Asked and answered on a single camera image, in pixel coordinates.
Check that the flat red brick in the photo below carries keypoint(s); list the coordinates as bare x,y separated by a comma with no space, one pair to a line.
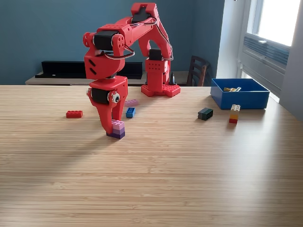
74,114

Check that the purple and pink brick stack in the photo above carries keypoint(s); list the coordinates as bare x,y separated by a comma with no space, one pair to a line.
119,132

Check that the small blue brick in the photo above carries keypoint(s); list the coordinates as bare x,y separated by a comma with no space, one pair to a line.
130,112

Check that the white yellow red brick tower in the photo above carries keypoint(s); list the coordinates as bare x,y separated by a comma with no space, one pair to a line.
234,116

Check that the black shelf unit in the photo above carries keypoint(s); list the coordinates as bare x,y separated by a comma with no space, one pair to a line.
61,71

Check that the small yellow toy digger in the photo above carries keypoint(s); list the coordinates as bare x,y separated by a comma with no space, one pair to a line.
230,89

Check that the dark green brick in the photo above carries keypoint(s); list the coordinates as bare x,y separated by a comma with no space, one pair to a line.
205,114

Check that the pale wooden sideboard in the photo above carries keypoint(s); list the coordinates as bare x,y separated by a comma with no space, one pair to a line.
59,82

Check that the dark wooden chair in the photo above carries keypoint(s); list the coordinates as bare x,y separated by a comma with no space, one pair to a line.
197,71

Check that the blue plastic bin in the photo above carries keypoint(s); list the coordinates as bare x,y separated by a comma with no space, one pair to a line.
243,100

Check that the white window frame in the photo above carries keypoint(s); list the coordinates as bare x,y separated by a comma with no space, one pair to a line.
256,23

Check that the grey wall heater unit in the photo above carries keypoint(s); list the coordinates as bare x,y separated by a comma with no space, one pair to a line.
265,59

